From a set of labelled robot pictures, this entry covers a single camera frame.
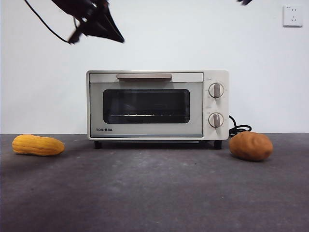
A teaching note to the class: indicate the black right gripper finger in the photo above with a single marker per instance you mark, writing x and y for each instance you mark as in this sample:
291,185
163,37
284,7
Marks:
245,2

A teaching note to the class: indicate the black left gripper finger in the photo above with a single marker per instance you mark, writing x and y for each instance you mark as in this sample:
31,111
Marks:
107,20
101,32

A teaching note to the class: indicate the brown potato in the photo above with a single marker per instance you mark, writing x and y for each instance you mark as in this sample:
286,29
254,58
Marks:
251,146

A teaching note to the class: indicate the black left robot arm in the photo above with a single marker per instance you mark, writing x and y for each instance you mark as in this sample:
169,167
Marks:
72,7

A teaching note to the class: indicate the beige oven knob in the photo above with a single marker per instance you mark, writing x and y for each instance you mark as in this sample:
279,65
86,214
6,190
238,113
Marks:
216,120
216,90

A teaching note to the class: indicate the cream toaster oven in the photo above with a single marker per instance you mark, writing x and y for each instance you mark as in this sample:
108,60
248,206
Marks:
216,105

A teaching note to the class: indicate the yellow corn cob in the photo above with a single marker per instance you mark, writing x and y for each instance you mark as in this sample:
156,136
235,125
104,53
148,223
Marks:
37,145

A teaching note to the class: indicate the white wall socket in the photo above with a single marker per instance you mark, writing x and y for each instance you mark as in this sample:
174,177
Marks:
292,16

